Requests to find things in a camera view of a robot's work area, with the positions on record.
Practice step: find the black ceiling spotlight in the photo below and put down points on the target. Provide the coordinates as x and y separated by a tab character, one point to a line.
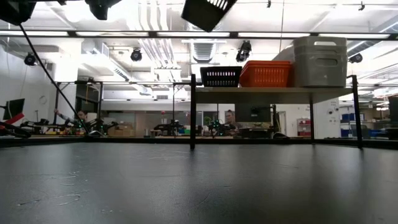
356	58
136	55
244	51
30	59

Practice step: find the long ceiling light strip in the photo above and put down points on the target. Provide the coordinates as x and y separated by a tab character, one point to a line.
109	34

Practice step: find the person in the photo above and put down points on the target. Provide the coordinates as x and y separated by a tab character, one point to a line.
230	116
81	115

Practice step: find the brown cardboard box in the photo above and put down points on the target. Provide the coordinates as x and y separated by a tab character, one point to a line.
124	130

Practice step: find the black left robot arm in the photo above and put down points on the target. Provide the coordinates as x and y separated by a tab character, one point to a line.
15	9

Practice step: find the small black computer monitor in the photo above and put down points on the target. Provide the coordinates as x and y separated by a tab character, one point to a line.
14	109

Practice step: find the silver ceiling air duct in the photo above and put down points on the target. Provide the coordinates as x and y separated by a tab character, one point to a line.
203	49

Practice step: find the round wall clock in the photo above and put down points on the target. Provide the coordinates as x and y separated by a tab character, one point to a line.
42	99

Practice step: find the black aluminium rig frame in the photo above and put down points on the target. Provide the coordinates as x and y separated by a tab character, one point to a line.
124	142

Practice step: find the white building column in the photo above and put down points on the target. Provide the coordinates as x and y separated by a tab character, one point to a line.
323	124

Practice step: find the black table mat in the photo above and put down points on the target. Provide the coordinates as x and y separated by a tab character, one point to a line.
199	186

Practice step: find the shelf with red bins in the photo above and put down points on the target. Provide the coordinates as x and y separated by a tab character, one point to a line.
304	132

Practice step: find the shelf with blue bins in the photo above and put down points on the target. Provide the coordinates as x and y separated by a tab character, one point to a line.
348	117

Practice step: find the background black metal frame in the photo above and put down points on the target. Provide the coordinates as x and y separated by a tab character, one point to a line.
58	93

